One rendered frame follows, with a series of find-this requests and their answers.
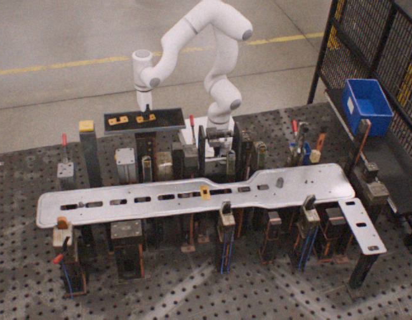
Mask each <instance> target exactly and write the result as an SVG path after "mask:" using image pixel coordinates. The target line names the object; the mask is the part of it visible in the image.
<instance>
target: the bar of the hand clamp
mask: <svg viewBox="0 0 412 320"><path fill-rule="evenodd" d="M308 131H309V128H308V124H307V122H300V123H299V124H298V132H297V137H296V144H295V150H296V156H297V154H298V148H299V147H301V148H300V150H301V153H300V155H301V156H303V150H304V146H305V139H306V134H307V132H308ZM296 156H295V157H296Z"/></svg>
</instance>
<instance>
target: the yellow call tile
mask: <svg viewBox="0 0 412 320"><path fill-rule="evenodd" d="M79 131H93V121H80V122H79Z"/></svg>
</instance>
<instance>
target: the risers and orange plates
mask: <svg viewBox="0 0 412 320"><path fill-rule="evenodd" d="M120 204H127V201H120ZM263 212H264V208H259V207H256V206H255V208H254V212H253V217H252V220H251V222H252V225H253V228H254V231H259V230H260V229H261V224H262V218H263ZM218 217H219V210H217V211H216V222H215V230H216V234H217V237H218V229H217V226H218ZM134 220H141V226H142V239H143V244H142V251H146V243H145V230H144V224H143V219H142V218H140V219H134Z"/></svg>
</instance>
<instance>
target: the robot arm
mask: <svg viewBox="0 0 412 320"><path fill-rule="evenodd" d="M209 24H211V25H212V26H213V31H214V33H215V37H216V43H217V53H216V61H215V64H214V66H213V68H212V70H211V71H210V72H209V73H208V75H207V76H206V77H205V80H204V88H205V90H206V91H207V93H208V94H209V95H210V96H211V97H212V98H213V99H214V101H215V102H214V103H212V104H211V105H210V107H209V109H208V119H207V128H211V127H216V128H217V129H218V130H222V129H228V128H229V123H230V114H231V112H232V111H233V110H236V109H237V108H239V107H240V106H241V103H242V96H241V94H240V92H239V90H238V89H237V88H236V87H235V86H234V85H233V84H232V83H231V82H230V81H229V80H228V79H227V76H226V74H228V73H231V72H232V71H233V70H234V68H235V66H236V63H237V57H238V52H239V48H238V44H237V41H246V40H248V39H249V38H250V37H251V35H252V33H253V27H252V24H251V23H250V21H249V20H248V19H247V18H245V17H244V16H243V15H242V14H240V13H239V12H238V11H237V10H236V9H235V8H233V7H232V6H231V5H229V4H225V3H223V2H221V1H219V0H203V1H201V2H200V3H199V4H197V5H196V6H195V7H194V8H193V9H192V10H191V11H189V12H188V13H187V14H186V15H185V16H184V17H183V18H182V19H181V20H180V21H179V22H178V23H177V24H176V25H175V26H174V27H172V28H171V29H170V30H169V31H168V32H167V33H166V34H165V35H164V36H163V38H162V39H161V45H162V47H163V56H162V58H161V60H160V61H159V63H158V64H157V65H156V66H155V67H154V64H153V54H152V53H151V52H150V51H148V50H137V51H135V52H134V53H133V55H132V58H133V75H134V85H135V88H136V95H137V102H138V104H139V107H140V110H141V111H142V117H143V120H144V121H145V120H149V119H150V110H152V95H151V90H152V89H153V88H156V87H157V86H159V85H160V84H161V83H162V82H163V81H165V80H166V79H167V78H168V77H169V76H170V74H171V73H172V72H173V71H174V69H175V66H176V61H177V56H178V52H179V51H180V50H181V49H182V48H183V47H184V46H185V45H186V44H187V43H188V42H189V41H191V40H192V39H193V38H194V37H195V36H197V35H198V33H200V31H202V30H203V29H204V28H205V27H206V26H207V25H209Z"/></svg>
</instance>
